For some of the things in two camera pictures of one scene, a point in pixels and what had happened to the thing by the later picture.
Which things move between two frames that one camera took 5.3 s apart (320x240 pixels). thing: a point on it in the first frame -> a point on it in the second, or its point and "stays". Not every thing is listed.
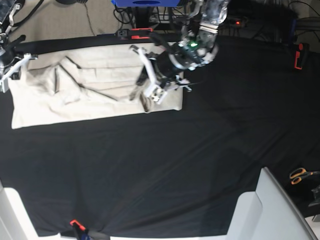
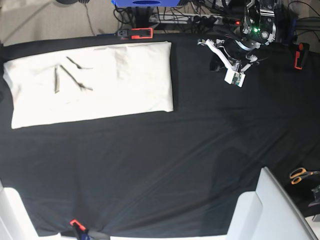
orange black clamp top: x=135 y=34 stays
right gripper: x=159 y=85 -> x=236 y=56
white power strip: x=168 y=18 stays
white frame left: x=15 y=223 stays
